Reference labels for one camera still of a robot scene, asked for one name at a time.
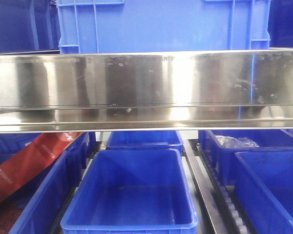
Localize blue shelf bin behind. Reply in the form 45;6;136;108
106;130;184;152

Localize blue shelf bin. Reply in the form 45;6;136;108
0;132;96;234
61;149;198;234
106;130;184;152
234;151;293;234

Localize blue shelf bin centre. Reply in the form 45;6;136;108
61;149;198;234

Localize stainless steel shelf beam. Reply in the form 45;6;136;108
0;48;293;133

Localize blue shelf bin left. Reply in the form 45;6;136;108
0;132;96;234

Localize blue shelf bin right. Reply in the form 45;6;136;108
234;151;293;234

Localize blue bin right rear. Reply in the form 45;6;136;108
198;129;293;186

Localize clear plastic bag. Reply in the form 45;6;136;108
216;135;259;148

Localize large blue upper crate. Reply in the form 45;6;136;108
57;0;271;54

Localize red packaging bag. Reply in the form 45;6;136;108
0;132;84;208

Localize metal shelf divider rail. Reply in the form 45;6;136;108
184;140;228;234

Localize roller track rail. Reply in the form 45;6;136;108
196;143;257;234

